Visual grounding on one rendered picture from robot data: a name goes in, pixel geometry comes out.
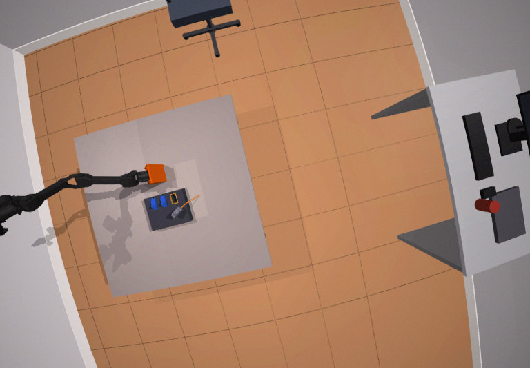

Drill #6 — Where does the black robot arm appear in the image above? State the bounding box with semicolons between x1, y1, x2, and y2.
0;170;149;219

